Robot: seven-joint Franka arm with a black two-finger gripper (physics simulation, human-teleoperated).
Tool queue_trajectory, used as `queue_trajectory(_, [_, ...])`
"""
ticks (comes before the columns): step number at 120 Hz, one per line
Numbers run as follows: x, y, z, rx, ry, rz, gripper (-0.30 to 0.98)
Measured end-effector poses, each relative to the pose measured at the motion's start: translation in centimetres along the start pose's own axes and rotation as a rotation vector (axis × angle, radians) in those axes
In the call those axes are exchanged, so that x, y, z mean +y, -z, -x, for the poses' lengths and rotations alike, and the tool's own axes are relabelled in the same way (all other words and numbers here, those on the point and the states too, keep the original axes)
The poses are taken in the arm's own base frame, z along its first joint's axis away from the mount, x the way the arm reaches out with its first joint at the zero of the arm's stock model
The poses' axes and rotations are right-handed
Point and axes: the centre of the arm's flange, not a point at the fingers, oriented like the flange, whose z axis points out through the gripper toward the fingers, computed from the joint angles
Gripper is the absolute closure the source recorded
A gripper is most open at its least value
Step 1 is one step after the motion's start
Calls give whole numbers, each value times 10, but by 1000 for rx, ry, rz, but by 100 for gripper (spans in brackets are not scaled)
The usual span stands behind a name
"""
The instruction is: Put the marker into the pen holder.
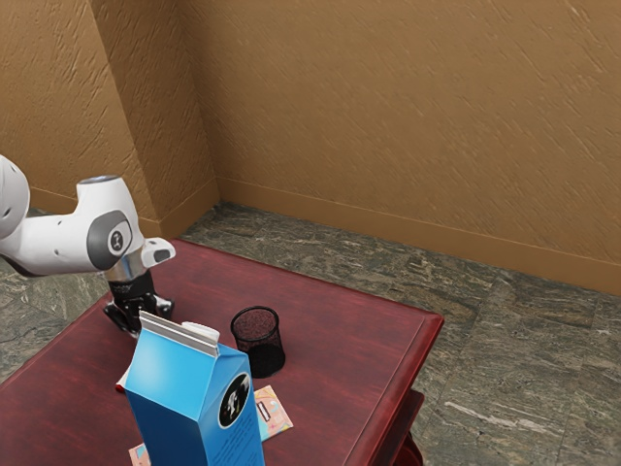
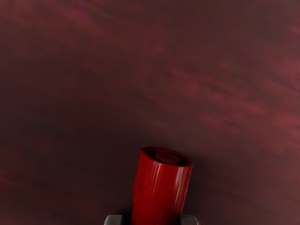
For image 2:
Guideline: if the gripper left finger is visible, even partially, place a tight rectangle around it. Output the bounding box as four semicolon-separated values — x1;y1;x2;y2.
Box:
104;214;123;225

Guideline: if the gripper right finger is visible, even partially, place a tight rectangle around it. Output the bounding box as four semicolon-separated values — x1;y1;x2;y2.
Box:
180;215;199;225

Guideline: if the red cylindrical can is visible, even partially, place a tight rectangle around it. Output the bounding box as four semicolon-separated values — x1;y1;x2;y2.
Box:
130;146;194;225

